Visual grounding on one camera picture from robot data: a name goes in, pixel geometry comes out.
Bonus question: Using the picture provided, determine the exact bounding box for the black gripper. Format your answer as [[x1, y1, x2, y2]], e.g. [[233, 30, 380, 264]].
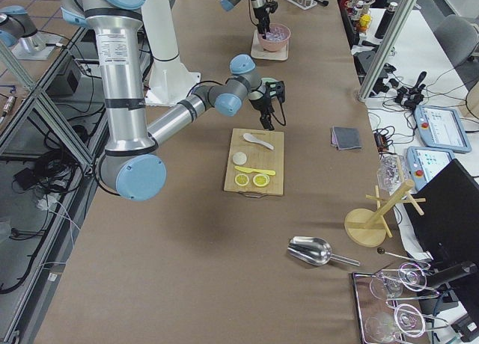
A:
[[252, 1, 269, 39], [249, 84, 275, 131]]

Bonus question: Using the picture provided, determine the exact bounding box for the pink bowl of ice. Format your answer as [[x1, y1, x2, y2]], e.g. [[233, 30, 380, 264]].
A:
[[257, 23, 291, 52]]

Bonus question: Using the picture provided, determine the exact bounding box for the white ceramic spoon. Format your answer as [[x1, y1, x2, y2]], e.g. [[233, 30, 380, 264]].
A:
[[242, 133, 275, 150]]

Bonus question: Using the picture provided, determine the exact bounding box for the green ceramic bowl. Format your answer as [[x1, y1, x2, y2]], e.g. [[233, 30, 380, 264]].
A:
[[260, 77, 284, 90]]

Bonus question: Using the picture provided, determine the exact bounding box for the metal ice scoop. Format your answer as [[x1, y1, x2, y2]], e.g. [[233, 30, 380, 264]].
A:
[[287, 236, 361, 267]]

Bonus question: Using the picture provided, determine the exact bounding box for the cream rabbit tray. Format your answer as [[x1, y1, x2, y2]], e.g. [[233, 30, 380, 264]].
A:
[[250, 30, 289, 61]]

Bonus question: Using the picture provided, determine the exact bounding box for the bamboo cutting board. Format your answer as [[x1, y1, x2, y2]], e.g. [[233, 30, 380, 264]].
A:
[[224, 128, 284, 196]]

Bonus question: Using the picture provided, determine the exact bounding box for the yellow plastic knife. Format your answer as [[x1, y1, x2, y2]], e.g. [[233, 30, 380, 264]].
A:
[[234, 165, 276, 176]]

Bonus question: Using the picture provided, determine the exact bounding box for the grey folded cloth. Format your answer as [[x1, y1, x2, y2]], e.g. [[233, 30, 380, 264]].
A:
[[331, 126, 361, 150]]

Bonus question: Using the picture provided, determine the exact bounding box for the black bottle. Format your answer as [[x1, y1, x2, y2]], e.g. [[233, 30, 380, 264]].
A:
[[374, 1, 398, 40]]

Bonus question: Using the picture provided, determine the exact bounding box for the wooden mug tree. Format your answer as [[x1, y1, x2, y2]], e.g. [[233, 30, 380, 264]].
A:
[[344, 179, 426, 248]]

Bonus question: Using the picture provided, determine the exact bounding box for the teach pendant near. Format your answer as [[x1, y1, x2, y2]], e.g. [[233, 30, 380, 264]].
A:
[[406, 146, 455, 191]]

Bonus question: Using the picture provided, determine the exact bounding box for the teach pendant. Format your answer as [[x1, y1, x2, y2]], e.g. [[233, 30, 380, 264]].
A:
[[406, 146, 455, 191], [414, 105, 472, 153]]

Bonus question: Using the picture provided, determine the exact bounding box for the teach pendant far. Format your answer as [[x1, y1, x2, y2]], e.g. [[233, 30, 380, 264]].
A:
[[414, 105, 472, 153]]

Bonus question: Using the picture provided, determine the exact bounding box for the office chair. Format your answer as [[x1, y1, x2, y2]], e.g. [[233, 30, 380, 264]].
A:
[[433, 14, 478, 81]]

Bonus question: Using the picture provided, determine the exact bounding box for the black monitor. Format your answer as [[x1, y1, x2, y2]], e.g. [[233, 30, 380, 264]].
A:
[[404, 159, 478, 265]]

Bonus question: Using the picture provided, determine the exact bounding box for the glass rack tray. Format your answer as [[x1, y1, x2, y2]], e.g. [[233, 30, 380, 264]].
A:
[[351, 262, 450, 343]]

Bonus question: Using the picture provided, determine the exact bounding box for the copper wire bottle basket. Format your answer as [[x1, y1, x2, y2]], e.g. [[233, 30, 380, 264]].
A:
[[346, 0, 375, 34]]

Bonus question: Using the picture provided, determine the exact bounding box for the white camera mast base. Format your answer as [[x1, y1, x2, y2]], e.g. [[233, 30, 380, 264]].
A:
[[141, 0, 201, 107]]

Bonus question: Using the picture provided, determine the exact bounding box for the aluminium frame post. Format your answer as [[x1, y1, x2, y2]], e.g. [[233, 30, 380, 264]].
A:
[[357, 0, 417, 102]]

